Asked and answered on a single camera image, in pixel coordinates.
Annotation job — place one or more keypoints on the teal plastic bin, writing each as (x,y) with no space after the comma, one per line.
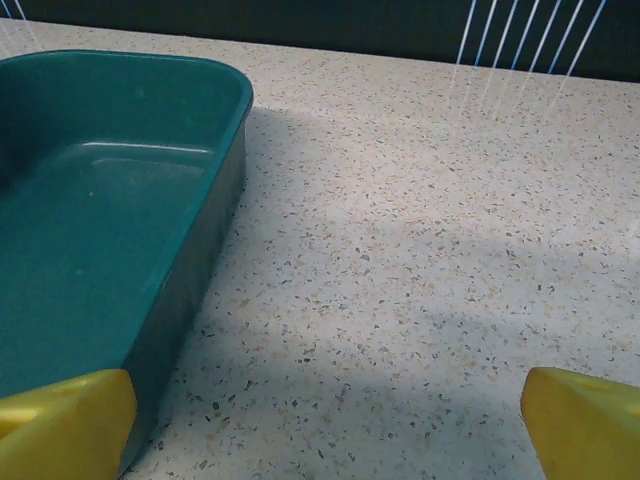
(100,225)

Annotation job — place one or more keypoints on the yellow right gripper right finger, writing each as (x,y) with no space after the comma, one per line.
(585,430)

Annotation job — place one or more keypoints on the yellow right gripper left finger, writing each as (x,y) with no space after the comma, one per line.
(65,430)

